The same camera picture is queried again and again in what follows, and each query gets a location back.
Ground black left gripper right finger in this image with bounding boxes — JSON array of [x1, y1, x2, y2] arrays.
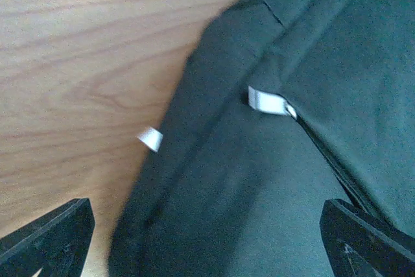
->
[[320, 199, 414, 276]]

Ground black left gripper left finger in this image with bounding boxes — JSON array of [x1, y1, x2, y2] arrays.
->
[[1, 198, 95, 276]]

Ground black student backpack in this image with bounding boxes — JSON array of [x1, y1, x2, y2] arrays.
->
[[108, 0, 414, 276]]

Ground white side label tab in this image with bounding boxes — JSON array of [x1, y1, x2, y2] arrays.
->
[[136, 127, 163, 152]]

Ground white zipper pull tab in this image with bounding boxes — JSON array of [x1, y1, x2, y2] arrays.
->
[[248, 86, 298, 119]]

